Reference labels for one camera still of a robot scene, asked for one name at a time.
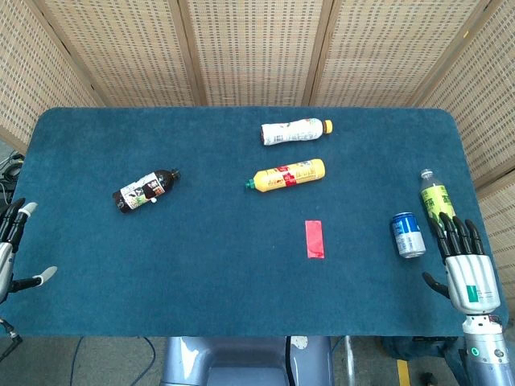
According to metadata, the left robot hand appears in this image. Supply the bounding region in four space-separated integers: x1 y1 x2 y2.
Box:
0 197 58 305

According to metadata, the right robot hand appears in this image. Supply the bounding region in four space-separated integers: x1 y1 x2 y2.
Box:
422 211 501 314

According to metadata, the red rectangular marker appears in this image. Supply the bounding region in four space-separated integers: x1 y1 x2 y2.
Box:
304 220 326 260

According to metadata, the blue drink can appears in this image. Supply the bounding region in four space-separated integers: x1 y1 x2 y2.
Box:
392 211 427 259

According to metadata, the green label bottle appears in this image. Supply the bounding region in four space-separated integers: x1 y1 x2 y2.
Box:
419 168 457 228

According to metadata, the dark tea bottle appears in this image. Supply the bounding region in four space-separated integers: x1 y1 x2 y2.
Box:
112 168 181 215

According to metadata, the yellow juice bottle green cap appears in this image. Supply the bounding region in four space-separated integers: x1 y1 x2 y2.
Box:
245 158 326 194

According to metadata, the white label bottle orange cap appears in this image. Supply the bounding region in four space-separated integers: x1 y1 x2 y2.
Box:
261 117 334 147

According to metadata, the blue table cloth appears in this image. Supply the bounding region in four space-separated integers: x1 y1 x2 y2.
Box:
0 105 509 338

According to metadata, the grey robot torso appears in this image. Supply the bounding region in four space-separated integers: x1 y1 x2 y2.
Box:
159 335 335 386

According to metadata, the woven folding screen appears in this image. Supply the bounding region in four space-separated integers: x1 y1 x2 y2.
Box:
0 0 515 282

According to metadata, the black cable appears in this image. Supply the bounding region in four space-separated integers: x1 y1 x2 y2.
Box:
0 151 26 202

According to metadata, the blue cable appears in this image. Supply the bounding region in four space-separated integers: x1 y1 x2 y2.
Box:
70 336 84 386

